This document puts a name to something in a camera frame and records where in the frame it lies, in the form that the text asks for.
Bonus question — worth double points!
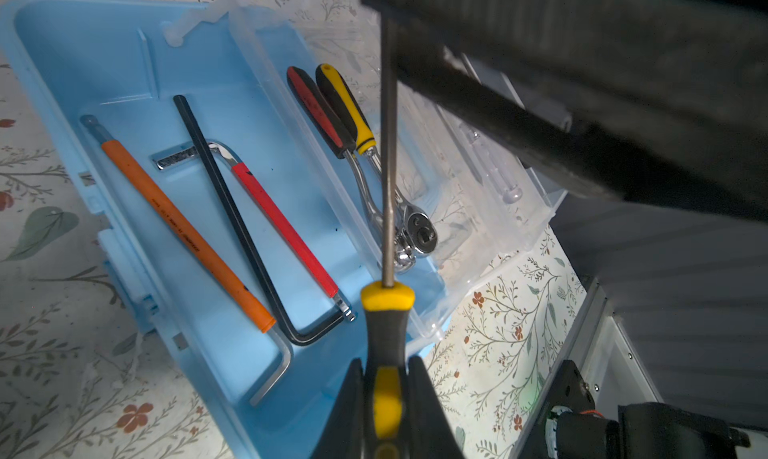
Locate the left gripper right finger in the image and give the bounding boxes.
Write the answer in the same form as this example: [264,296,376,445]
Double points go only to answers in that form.
[406,355,464,459]

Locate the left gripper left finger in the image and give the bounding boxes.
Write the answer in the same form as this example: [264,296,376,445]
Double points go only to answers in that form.
[311,358,365,459]

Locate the large black hex key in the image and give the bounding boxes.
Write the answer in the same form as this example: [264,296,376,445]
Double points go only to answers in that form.
[173,94,347,346]

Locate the yellow black small screwdriver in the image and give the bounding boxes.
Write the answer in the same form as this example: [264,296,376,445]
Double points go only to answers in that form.
[361,15,415,458]

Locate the red handled hex key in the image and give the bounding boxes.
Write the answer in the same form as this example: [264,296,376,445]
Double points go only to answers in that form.
[151,139,356,323]

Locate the light blue plastic toolbox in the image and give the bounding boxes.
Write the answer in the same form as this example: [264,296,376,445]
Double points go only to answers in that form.
[0,0,568,459]

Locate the orange handled hex key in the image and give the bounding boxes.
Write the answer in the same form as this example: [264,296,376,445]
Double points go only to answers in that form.
[80,114,293,406]

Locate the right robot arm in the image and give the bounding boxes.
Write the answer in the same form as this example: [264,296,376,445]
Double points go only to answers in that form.
[361,0,767,222]

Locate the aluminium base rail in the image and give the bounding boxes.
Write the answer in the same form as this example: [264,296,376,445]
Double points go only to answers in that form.
[509,278,768,459]

